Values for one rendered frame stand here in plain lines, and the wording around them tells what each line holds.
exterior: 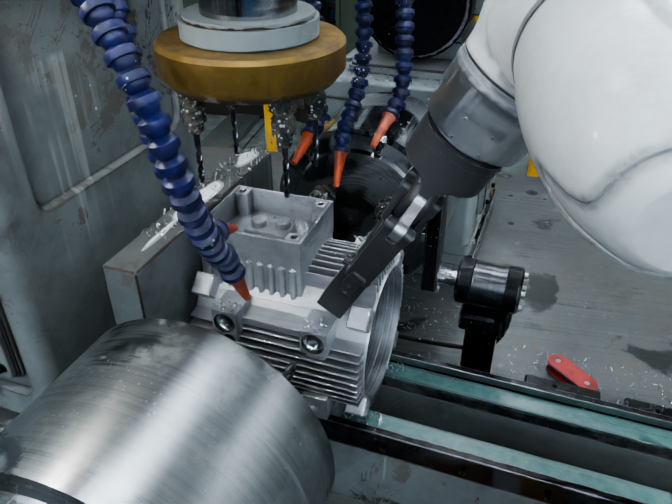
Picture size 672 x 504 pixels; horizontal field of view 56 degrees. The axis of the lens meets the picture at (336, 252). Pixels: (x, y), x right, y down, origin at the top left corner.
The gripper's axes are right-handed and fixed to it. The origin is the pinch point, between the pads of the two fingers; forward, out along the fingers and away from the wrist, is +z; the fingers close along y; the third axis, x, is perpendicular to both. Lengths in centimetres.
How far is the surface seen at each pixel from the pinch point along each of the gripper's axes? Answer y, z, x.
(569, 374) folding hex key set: -29.0, 12.9, 36.8
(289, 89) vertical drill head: 0.1, -14.2, -14.3
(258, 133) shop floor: -277, 174, -78
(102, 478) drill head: 30.0, -1.6, -6.8
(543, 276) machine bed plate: -57, 17, 33
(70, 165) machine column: 0.8, 8.0, -30.9
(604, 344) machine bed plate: -40, 12, 42
